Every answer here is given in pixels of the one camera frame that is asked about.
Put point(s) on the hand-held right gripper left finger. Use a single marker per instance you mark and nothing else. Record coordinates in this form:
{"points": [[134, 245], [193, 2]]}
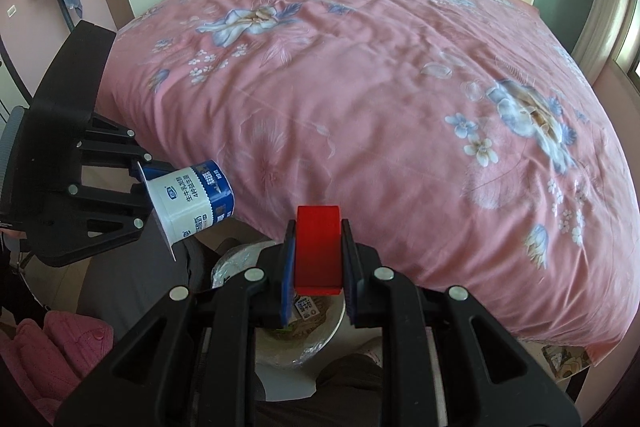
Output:
{"points": [[287, 277]]}

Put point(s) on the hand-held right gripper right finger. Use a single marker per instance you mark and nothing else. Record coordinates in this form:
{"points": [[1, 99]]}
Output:
{"points": [[350, 277]]}

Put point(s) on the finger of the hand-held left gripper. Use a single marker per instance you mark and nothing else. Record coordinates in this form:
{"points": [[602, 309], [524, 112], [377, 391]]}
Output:
{"points": [[115, 149], [110, 199]]}

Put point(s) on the red block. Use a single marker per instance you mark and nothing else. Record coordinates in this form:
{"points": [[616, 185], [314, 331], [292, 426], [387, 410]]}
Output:
{"points": [[317, 247]]}

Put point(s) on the white yogurt cup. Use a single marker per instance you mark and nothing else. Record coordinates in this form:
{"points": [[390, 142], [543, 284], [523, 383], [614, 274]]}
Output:
{"points": [[195, 197]]}

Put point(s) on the white trash bin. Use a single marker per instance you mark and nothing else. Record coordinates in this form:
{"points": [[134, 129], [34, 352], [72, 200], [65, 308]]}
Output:
{"points": [[287, 377]]}

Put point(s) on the brown printed carton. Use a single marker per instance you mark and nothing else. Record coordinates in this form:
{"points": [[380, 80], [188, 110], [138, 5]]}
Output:
{"points": [[315, 319]]}

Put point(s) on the clear bin liner bag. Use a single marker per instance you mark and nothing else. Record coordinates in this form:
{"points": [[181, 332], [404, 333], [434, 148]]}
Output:
{"points": [[230, 264]]}

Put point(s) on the person's right leg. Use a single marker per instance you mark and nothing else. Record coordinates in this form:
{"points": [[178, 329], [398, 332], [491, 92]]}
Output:
{"points": [[350, 377]]}

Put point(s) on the pink fleece garment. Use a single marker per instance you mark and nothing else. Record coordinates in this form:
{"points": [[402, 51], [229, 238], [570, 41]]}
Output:
{"points": [[50, 357]]}

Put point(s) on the pink floral blanket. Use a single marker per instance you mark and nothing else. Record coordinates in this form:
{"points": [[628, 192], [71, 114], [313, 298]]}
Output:
{"points": [[375, 107]]}

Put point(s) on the patterned mattress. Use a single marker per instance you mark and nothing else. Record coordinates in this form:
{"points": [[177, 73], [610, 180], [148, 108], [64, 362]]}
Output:
{"points": [[570, 359]]}

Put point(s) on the beige curtain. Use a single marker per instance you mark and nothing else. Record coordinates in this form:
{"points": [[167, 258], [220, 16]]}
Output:
{"points": [[600, 22]]}

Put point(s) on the window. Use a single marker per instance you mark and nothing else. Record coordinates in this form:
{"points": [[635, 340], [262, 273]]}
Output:
{"points": [[630, 47]]}

